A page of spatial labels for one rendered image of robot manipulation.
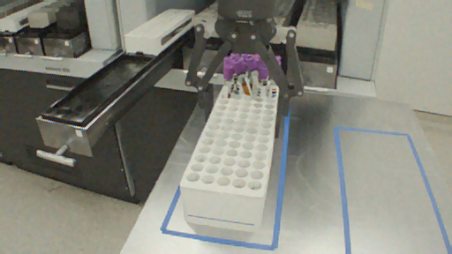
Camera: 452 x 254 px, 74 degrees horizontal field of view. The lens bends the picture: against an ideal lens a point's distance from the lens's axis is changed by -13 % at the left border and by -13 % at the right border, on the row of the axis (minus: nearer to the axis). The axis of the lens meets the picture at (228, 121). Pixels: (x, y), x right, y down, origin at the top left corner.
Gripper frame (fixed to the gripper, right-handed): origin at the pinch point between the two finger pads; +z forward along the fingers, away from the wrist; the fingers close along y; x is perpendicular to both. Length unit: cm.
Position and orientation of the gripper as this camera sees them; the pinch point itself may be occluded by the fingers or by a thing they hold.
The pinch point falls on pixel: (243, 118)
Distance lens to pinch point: 53.5
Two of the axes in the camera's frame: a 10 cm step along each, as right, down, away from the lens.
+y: 9.8, 1.0, -1.6
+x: 1.9, -5.3, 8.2
